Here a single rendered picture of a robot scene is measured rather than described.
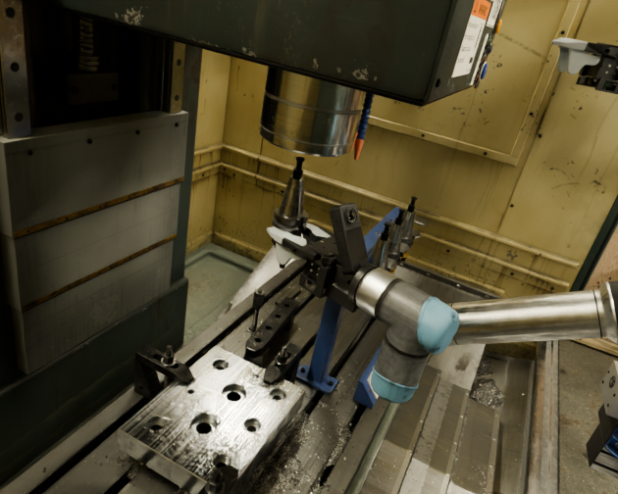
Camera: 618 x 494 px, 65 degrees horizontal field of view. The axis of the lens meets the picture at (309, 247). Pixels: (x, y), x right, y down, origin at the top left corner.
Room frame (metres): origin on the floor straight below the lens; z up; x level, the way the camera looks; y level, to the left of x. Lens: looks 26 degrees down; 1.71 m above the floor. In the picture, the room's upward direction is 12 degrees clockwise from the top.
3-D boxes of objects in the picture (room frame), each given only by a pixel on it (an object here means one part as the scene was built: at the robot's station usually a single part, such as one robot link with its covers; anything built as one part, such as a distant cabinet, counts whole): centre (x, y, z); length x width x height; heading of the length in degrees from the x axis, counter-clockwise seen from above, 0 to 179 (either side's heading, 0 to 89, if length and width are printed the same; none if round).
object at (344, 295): (0.74, -0.06, 1.31); 0.12 x 0.08 x 0.09; 53
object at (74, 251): (0.97, 0.46, 1.16); 0.48 x 0.05 x 0.51; 159
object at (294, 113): (0.81, 0.04, 1.56); 0.16 x 0.16 x 0.12
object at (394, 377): (0.66, -0.19, 1.21); 0.11 x 0.08 x 0.11; 162
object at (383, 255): (0.95, -0.15, 1.26); 0.04 x 0.04 x 0.07
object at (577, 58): (1.02, -0.42, 1.71); 0.09 x 0.03 x 0.06; 99
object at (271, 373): (0.84, 0.00, 0.97); 0.13 x 0.03 x 0.15; 159
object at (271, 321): (1.03, 0.05, 0.93); 0.26 x 0.05 x 0.06; 164
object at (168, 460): (0.69, 0.10, 0.96); 0.29 x 0.23 x 0.05; 159
